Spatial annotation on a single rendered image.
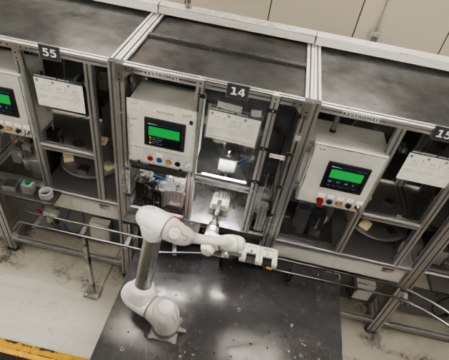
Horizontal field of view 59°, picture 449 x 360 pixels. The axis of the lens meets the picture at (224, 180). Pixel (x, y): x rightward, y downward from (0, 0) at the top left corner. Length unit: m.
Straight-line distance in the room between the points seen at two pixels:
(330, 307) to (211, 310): 0.83
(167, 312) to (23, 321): 1.51
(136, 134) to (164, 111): 0.27
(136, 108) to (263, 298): 1.52
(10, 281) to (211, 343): 1.93
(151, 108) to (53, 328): 1.97
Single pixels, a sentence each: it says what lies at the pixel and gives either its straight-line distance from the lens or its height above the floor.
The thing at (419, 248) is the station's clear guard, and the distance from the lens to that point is 3.02.
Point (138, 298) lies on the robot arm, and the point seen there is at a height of 0.94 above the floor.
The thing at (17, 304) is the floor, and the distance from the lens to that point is 3.73.
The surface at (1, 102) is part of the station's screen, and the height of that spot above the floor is 1.63.
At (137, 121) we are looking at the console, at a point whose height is 1.68.
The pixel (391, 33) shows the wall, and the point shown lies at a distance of 5.96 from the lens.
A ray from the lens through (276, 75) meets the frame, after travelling 2.42.
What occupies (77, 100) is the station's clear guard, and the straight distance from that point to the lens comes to 2.58.
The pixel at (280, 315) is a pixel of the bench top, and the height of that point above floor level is 0.68.
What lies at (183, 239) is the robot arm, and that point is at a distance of 2.07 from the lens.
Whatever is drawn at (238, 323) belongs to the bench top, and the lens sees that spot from 2.75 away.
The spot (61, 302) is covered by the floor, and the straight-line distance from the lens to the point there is 3.65.
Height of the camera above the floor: 3.08
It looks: 42 degrees down
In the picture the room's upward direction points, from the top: 10 degrees clockwise
